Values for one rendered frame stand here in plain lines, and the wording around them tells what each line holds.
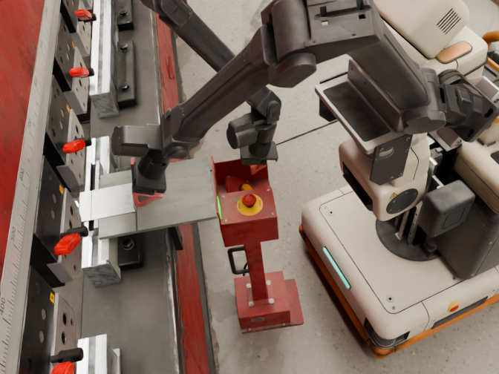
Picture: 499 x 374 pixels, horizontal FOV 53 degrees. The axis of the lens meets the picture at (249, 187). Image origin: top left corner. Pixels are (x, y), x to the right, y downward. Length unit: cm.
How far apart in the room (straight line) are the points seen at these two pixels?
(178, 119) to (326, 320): 133
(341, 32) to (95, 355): 75
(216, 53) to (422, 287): 112
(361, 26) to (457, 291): 136
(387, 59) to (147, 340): 76
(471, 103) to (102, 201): 81
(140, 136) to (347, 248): 110
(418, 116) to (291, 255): 136
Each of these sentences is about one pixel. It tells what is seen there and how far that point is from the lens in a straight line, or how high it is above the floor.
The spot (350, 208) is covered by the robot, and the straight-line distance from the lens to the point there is 200.
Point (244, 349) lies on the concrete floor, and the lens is 204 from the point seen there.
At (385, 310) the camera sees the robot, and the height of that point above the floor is 28.
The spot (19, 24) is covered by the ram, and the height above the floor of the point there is 147.
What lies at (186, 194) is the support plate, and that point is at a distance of 117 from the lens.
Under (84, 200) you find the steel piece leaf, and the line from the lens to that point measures 123.
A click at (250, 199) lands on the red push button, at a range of 137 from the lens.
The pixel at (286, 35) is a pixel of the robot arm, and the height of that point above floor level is 152.
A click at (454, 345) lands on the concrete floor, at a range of 212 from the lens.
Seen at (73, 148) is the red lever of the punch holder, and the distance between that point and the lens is 89.
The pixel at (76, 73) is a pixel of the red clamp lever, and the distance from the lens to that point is 104.
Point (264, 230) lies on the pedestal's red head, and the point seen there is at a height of 72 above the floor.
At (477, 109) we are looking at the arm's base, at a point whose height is 121.
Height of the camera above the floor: 191
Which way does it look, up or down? 52 degrees down
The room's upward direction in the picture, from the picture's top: 8 degrees counter-clockwise
